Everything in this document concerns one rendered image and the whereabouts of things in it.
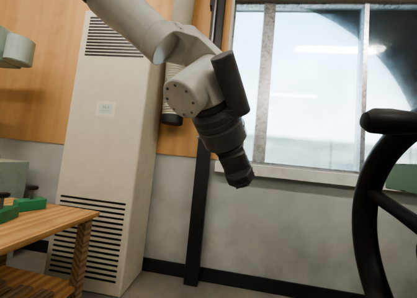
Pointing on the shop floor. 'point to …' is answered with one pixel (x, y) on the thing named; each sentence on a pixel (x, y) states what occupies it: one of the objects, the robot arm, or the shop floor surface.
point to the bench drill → (11, 49)
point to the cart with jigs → (42, 228)
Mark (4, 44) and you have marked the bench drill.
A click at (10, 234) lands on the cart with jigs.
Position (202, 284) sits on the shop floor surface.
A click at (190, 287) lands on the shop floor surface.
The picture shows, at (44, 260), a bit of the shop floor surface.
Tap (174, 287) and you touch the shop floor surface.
